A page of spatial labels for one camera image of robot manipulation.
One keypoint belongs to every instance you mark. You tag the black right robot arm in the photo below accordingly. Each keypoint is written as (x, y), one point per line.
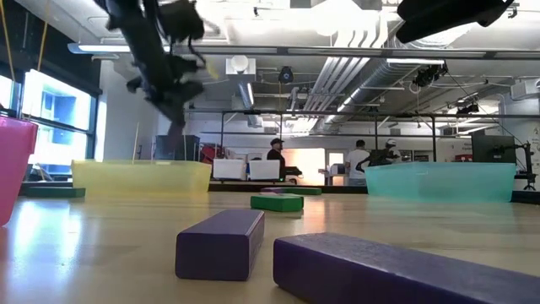
(443, 19)

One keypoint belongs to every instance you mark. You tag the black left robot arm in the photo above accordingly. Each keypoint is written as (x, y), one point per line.
(143, 38)

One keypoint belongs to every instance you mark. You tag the black background robot arm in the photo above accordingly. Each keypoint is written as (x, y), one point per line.
(377, 158)

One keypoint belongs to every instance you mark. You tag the black equipment cabinet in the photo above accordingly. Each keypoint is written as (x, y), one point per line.
(177, 148)

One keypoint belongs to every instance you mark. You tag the pale wooden stick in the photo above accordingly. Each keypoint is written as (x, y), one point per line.
(135, 143)

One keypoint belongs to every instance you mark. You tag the red equipment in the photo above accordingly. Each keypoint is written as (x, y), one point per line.
(209, 154)

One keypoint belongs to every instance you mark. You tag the long ceiling light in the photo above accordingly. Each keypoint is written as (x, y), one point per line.
(105, 48)

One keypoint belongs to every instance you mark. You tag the white ceiling device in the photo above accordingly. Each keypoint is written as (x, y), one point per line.
(240, 64)

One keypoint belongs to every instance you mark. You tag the yellow translucent plastic bin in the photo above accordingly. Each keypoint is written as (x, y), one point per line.
(139, 179)

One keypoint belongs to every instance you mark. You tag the white box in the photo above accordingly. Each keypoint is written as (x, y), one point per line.
(264, 169)
(229, 169)

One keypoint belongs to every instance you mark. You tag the black ceiling speaker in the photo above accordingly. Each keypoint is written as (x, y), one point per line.
(286, 75)

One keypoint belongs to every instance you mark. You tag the person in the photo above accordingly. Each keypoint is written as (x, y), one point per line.
(358, 162)
(392, 143)
(276, 162)

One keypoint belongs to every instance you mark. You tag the green wooden block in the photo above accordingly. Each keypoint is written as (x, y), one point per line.
(55, 193)
(276, 204)
(306, 191)

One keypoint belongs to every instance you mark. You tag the pink translucent plastic bin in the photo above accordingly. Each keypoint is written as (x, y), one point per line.
(14, 169)

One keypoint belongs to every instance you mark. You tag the grey overhead beam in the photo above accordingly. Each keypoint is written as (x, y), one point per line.
(337, 52)

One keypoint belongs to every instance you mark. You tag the black ceiling spotlights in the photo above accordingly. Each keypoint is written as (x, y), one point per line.
(467, 108)
(428, 75)

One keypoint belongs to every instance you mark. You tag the teal translucent plastic bin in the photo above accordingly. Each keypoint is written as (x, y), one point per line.
(439, 183)

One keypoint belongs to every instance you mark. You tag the black monitor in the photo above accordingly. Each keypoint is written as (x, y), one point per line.
(493, 148)

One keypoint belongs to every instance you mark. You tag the black monitor stand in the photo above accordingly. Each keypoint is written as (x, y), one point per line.
(527, 164)

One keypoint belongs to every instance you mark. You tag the black metal rack frame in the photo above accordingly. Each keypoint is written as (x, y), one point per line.
(433, 139)

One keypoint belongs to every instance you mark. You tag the white wall air unit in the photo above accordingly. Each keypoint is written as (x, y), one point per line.
(525, 88)

